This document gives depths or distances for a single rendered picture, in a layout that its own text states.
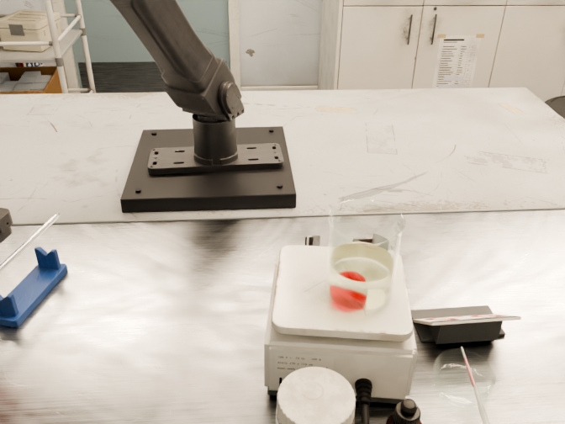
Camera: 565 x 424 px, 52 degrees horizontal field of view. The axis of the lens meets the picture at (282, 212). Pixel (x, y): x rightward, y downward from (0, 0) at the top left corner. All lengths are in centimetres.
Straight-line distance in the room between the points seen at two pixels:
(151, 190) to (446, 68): 248
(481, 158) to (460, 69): 219
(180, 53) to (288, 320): 38
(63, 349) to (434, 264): 43
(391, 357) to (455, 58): 271
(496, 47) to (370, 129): 220
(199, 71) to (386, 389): 45
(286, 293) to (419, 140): 57
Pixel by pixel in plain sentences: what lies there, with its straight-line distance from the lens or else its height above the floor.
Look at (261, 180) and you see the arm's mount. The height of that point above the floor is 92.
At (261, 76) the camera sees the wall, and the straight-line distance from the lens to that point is 359.
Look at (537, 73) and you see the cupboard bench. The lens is 336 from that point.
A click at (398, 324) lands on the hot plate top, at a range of 50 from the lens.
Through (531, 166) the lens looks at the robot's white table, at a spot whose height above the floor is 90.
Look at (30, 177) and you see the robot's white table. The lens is 95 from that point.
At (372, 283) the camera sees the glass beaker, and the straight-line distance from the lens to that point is 48.
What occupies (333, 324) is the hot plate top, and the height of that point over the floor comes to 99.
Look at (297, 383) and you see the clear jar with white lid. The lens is 46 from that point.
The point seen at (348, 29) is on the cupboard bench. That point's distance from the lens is 296.
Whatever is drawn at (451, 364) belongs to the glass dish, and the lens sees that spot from 60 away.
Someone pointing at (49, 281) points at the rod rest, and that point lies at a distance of 70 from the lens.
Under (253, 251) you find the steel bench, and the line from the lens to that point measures 72.
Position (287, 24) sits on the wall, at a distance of 351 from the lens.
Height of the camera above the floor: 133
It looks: 32 degrees down
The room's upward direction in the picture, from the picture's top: 1 degrees clockwise
